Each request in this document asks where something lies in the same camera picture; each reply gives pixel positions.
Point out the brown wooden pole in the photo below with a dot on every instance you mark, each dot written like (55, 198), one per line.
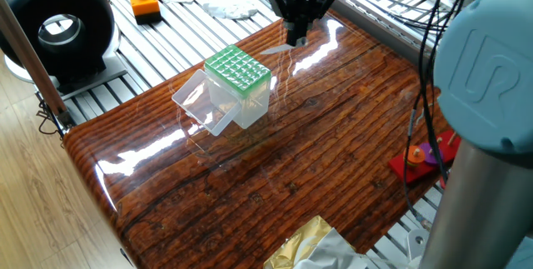
(29, 56)

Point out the crumpled white plastic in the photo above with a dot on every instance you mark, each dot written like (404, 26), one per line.
(229, 6)

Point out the pipette tip box green rack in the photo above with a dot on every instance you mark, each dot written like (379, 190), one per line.
(239, 69)

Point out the small metal plate with holes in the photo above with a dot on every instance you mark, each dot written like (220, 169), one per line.
(417, 242)

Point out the clear large pipette tip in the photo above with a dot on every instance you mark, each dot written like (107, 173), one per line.
(277, 49)

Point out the clear hinged box lid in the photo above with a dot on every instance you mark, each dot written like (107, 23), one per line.
(204, 104)

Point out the gold foil packet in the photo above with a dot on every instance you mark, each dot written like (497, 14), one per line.
(291, 244)

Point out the orange emergency stop button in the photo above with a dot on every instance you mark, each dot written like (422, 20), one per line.
(143, 4)

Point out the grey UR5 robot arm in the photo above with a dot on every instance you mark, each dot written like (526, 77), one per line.
(487, 73)

